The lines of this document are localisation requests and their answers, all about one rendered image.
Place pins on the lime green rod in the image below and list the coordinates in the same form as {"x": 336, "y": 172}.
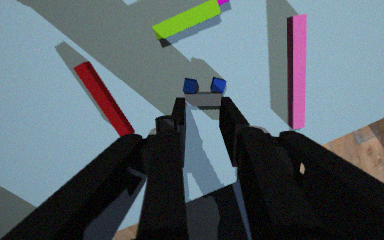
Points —
{"x": 186, "y": 19}

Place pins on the small blue block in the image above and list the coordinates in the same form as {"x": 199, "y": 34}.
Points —
{"x": 189, "y": 85}
{"x": 218, "y": 85}

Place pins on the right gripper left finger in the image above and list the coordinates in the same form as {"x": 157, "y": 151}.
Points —
{"x": 93, "y": 203}

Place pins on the magenta block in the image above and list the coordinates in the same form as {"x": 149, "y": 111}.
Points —
{"x": 222, "y": 1}

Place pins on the pink rod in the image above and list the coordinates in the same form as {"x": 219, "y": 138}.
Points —
{"x": 296, "y": 64}

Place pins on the red rod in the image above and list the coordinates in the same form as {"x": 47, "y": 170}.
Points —
{"x": 104, "y": 99}

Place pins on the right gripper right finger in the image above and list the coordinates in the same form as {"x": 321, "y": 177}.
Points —
{"x": 347, "y": 200}

